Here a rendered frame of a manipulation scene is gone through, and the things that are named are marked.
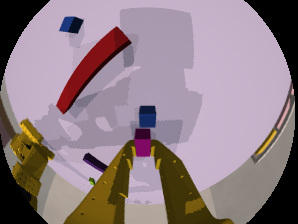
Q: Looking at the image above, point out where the small blue cube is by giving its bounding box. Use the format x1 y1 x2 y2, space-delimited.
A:
139 106 156 127
59 16 84 34

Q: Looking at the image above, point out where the lime green rod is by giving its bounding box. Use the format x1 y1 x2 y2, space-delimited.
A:
89 177 95 185

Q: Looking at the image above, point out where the red rod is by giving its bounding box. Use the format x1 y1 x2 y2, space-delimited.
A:
56 26 132 115

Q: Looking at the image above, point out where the purple rod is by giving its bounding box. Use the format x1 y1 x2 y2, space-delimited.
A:
83 153 108 173

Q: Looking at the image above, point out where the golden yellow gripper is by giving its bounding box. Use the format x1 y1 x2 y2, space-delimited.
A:
63 140 234 224

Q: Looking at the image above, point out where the magenta rod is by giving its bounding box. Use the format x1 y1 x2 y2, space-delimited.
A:
134 128 151 157

